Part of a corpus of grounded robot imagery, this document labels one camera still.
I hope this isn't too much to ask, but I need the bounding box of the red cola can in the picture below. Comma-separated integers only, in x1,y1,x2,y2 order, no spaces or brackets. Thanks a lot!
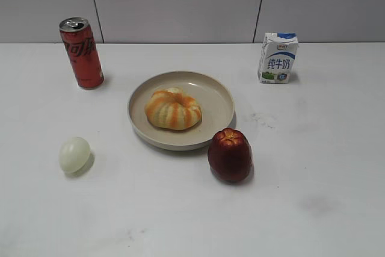
59,17,104,90

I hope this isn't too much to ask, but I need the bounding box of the white blue milk carton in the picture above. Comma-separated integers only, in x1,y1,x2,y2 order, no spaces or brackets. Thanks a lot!
257,33,299,84

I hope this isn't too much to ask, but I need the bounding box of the dark red apple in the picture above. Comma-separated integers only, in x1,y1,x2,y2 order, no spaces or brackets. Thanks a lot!
208,128,253,182

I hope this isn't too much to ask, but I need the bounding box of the white egg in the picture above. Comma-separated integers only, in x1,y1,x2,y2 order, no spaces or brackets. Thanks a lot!
59,137,91,173

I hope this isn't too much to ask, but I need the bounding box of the orange striped round croissant bread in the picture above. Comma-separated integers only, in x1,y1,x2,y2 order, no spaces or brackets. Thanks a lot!
144,87,202,131

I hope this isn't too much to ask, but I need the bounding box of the beige round plate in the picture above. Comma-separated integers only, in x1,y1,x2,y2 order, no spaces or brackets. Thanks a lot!
127,71,235,151

